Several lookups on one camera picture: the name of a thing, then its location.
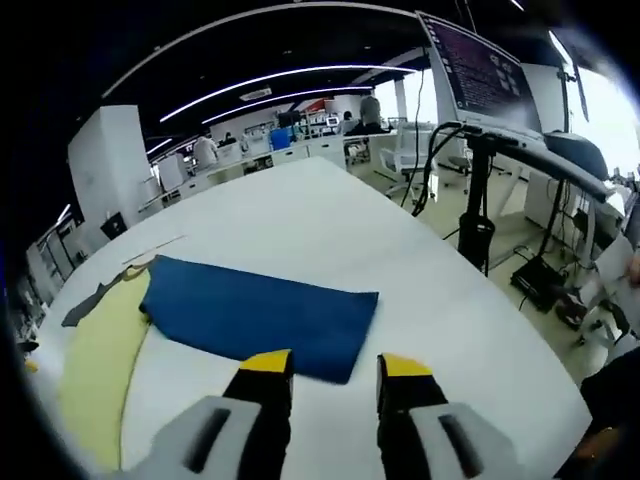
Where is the black stand post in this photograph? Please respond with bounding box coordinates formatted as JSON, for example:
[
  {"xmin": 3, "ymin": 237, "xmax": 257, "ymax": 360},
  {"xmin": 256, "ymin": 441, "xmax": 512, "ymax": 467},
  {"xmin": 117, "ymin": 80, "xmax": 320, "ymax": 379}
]
[{"xmin": 458, "ymin": 133, "xmax": 497, "ymax": 277}]

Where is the white framed monitor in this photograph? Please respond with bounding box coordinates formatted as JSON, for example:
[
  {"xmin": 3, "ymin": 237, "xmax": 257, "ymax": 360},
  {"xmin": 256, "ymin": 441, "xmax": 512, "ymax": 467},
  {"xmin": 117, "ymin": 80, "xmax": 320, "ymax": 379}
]
[{"xmin": 416, "ymin": 10, "xmax": 546, "ymax": 136}]

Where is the ceiling light strip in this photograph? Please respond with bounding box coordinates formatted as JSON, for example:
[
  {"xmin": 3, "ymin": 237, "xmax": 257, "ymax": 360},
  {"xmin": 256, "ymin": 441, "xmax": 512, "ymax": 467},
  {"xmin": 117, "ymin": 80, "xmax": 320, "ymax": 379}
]
[
  {"xmin": 201, "ymin": 84, "xmax": 377, "ymax": 124},
  {"xmin": 159, "ymin": 63, "xmax": 417, "ymax": 123}
]

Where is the black desk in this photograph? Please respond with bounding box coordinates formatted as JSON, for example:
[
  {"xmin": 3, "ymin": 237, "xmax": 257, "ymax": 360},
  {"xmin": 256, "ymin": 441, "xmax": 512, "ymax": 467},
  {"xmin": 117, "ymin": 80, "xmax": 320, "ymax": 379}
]
[{"xmin": 463, "ymin": 123, "xmax": 622, "ymax": 205}]

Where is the yellow garment with blue lining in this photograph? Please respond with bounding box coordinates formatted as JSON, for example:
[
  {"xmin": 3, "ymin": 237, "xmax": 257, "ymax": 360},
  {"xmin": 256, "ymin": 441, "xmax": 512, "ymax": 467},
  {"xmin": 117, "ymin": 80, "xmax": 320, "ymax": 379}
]
[{"xmin": 58, "ymin": 253, "xmax": 381, "ymax": 475}]

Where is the white paper sheet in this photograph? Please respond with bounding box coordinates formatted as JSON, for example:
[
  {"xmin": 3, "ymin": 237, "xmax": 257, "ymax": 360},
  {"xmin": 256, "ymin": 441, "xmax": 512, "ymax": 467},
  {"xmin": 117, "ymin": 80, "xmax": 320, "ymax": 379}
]
[{"xmin": 594, "ymin": 231, "xmax": 640, "ymax": 302}]

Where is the white office chair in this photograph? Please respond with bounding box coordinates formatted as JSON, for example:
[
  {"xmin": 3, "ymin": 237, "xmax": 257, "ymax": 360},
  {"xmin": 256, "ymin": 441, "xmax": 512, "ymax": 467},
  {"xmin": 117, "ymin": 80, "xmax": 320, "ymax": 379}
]
[{"xmin": 378, "ymin": 121, "xmax": 437, "ymax": 200}]

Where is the black floor box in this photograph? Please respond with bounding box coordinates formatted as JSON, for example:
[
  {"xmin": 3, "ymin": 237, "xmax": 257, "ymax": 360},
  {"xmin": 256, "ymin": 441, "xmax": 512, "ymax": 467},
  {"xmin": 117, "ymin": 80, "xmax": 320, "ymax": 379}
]
[{"xmin": 509, "ymin": 253, "xmax": 570, "ymax": 312}]

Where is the black looped cable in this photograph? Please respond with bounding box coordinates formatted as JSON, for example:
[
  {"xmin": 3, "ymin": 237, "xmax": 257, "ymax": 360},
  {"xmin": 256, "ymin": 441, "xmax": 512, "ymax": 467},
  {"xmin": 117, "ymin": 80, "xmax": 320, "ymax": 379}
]
[{"xmin": 409, "ymin": 121, "xmax": 465, "ymax": 217}]

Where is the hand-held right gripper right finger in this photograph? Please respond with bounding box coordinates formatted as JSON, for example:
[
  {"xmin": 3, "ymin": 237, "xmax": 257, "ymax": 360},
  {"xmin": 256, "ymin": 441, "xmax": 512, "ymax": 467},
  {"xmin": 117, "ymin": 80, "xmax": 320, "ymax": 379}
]
[{"xmin": 376, "ymin": 352, "xmax": 527, "ymax": 480}]

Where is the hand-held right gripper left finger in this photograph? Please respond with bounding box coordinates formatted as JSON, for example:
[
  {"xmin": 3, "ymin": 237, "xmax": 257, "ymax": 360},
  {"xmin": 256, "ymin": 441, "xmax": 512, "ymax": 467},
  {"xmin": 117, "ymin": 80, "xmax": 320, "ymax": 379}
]
[{"xmin": 144, "ymin": 348, "xmax": 295, "ymax": 480}]

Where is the row of white cabinets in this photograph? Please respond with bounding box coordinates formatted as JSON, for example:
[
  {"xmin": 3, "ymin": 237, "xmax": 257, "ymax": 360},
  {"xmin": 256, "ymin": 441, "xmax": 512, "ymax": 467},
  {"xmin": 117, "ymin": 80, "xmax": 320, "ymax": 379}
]
[{"xmin": 149, "ymin": 130, "xmax": 397, "ymax": 202}]

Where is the person in dark shirt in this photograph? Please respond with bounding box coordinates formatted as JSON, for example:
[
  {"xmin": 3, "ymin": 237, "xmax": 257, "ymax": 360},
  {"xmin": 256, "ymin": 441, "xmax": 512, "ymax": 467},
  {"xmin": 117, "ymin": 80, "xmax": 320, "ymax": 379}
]
[{"xmin": 578, "ymin": 346, "xmax": 640, "ymax": 452}]

